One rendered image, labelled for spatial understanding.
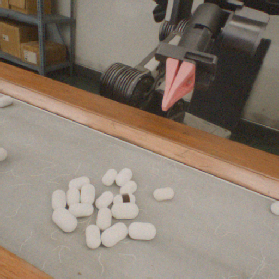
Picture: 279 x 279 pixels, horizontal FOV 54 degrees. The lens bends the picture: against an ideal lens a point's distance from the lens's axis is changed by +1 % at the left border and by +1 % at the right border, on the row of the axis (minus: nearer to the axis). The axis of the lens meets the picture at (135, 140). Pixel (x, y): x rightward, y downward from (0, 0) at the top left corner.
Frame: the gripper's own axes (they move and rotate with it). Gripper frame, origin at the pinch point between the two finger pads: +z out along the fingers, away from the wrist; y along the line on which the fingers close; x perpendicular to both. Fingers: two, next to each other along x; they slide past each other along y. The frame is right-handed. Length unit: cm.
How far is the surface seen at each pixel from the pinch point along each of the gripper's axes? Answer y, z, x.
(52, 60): -171, -86, 163
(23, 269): -2.4, 27.6, -11.6
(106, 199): -1.0, 17.8, -2.3
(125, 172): -1.6, 12.7, 1.6
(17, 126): -26.8, 12.3, 5.0
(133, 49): -98, -122, 161
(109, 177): -3.0, 14.6, 0.5
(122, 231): 3.5, 20.5, -4.8
